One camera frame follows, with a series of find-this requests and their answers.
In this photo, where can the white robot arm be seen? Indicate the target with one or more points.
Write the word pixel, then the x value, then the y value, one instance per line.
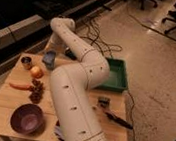
pixel 69 82

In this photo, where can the blue plastic cup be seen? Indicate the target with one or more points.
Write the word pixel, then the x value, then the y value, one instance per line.
pixel 49 59

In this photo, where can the green plastic tray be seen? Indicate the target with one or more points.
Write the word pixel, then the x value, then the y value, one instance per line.
pixel 117 81

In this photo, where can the red yellow apple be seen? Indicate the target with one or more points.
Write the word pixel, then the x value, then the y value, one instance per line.
pixel 36 72

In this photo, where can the dark grape bunch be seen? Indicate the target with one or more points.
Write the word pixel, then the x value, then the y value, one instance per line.
pixel 36 91

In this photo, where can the wooden table board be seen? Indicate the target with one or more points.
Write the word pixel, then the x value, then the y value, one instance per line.
pixel 11 99

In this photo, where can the purple bowl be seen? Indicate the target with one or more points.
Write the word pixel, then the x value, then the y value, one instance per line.
pixel 27 118

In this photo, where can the black handled brush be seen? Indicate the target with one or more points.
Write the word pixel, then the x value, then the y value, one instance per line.
pixel 104 104

